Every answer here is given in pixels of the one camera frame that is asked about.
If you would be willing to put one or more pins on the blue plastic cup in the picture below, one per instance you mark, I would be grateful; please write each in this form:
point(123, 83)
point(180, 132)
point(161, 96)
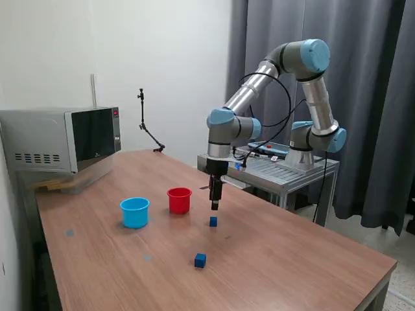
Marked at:
point(134, 215)

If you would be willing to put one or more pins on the blue teach pendant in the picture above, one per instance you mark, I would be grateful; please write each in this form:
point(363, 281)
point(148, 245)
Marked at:
point(272, 148)

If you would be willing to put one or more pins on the wooden block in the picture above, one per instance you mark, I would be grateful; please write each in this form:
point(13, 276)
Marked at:
point(52, 185)

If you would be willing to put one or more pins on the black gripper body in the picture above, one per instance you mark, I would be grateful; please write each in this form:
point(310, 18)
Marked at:
point(216, 168)

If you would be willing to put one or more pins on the blue cube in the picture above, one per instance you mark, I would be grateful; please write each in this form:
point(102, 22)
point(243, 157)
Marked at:
point(213, 222)
point(200, 260)

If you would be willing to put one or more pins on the silver microwave oven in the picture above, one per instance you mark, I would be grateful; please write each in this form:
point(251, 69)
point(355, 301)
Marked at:
point(42, 139)

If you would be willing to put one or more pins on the blue lit wrist module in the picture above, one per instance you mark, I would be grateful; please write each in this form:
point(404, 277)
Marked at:
point(239, 166)

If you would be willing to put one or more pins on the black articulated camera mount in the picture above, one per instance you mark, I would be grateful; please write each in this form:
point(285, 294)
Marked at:
point(143, 113)

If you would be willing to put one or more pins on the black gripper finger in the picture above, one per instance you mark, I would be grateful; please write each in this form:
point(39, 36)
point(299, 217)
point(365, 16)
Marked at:
point(212, 189)
point(218, 191)

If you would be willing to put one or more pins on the dark strip on table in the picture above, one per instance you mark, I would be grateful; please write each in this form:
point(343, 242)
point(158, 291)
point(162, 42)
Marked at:
point(204, 187)

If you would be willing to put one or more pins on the white pole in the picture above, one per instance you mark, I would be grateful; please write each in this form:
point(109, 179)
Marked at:
point(93, 90)

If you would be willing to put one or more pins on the red plastic cup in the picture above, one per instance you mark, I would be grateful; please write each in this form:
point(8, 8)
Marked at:
point(179, 204)

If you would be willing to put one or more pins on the aluminium profile robot stand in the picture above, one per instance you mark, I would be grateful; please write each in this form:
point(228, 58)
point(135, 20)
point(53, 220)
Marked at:
point(275, 171)

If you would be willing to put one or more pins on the silver blue UR5e robot arm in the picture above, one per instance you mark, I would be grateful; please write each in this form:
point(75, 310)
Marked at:
point(319, 103)

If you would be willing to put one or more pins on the grey curtain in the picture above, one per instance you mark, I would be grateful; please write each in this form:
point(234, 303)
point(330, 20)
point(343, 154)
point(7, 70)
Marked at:
point(366, 97)

